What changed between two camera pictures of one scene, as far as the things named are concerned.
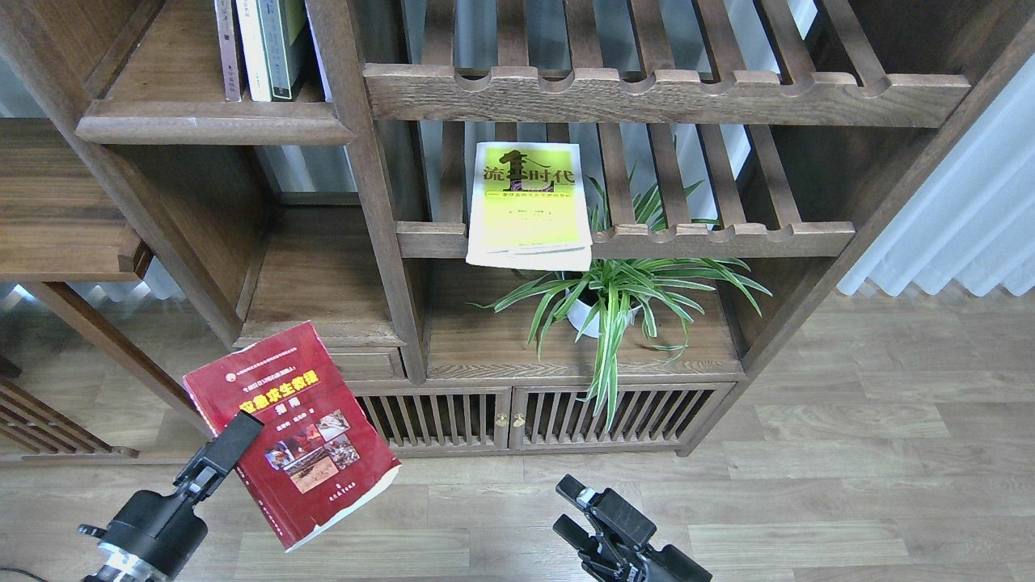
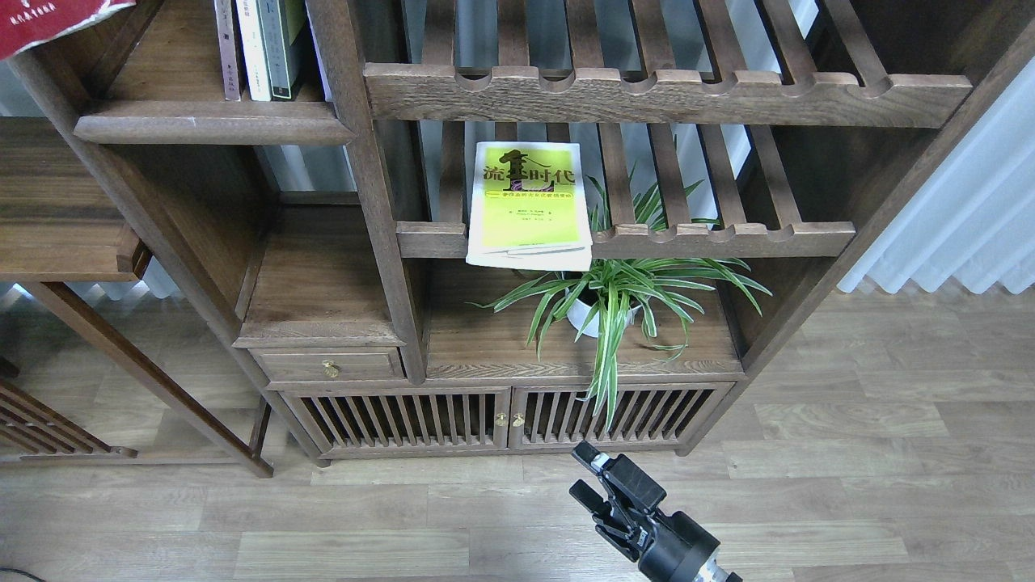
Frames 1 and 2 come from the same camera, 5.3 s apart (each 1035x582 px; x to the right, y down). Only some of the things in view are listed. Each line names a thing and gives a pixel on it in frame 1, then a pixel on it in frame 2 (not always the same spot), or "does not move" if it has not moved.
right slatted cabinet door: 541,416 does not move
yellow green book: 528,208 does not move
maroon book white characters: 228,50 does not move
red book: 321,452 to 24,23
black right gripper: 610,562 to 636,532
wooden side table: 64,221 does not move
